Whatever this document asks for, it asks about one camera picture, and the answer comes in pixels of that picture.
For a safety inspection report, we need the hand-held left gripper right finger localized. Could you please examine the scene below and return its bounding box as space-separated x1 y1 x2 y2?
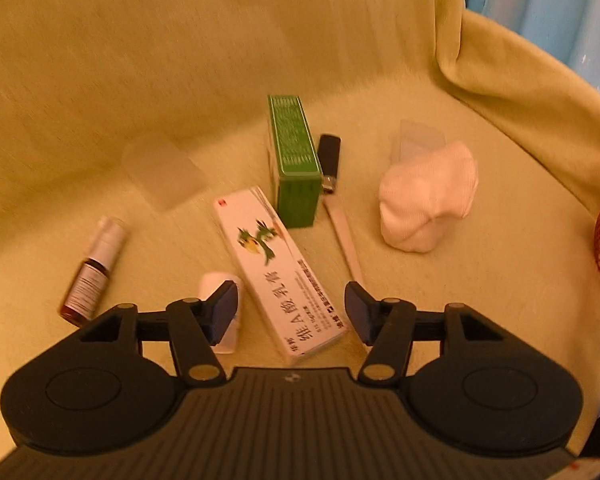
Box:
344 281 511 386

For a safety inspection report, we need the blue star-print curtain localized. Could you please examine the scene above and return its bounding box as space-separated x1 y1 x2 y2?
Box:
462 0 600 91

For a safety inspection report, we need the green cardboard box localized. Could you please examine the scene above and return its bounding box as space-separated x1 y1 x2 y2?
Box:
266 94 326 229

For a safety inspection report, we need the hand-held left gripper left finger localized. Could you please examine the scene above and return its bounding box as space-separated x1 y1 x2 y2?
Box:
80 280 241 387

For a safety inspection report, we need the clear plastic tray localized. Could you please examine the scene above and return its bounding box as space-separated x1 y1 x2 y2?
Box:
391 119 446 161

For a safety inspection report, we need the white ointment box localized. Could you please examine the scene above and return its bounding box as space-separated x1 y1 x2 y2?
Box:
214 186 351 366

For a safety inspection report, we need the yellow-green blanket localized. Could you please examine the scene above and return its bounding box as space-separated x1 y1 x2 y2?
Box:
0 0 600 461

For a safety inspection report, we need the small brown spray bottle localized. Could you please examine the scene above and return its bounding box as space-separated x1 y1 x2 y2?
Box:
59 217 128 325

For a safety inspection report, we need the black lighter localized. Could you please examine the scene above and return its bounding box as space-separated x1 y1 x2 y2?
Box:
317 133 342 195

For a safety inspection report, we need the white sock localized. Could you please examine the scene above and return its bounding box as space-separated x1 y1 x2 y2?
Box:
379 141 480 253

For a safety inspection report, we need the clear plastic lid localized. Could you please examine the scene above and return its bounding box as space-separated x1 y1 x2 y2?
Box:
121 141 207 212

